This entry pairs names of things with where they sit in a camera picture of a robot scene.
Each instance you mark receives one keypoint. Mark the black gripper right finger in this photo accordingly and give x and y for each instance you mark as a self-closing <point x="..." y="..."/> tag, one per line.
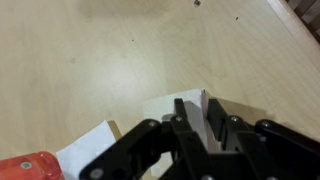
<point x="216" y="116"/>

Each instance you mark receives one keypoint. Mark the white paper towel sheet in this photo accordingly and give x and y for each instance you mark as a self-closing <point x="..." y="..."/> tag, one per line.
<point x="75" y="156"/>

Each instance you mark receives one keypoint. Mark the pink liquid spray bottle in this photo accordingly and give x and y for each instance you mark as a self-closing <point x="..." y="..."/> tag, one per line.
<point x="35" y="166"/>

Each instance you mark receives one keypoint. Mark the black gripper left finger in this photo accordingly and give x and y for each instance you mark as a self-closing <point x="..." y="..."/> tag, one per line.
<point x="180" y="110"/>

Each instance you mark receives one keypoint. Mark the small white patterned carton box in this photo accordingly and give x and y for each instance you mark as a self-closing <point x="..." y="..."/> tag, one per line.
<point x="196" y="105"/>

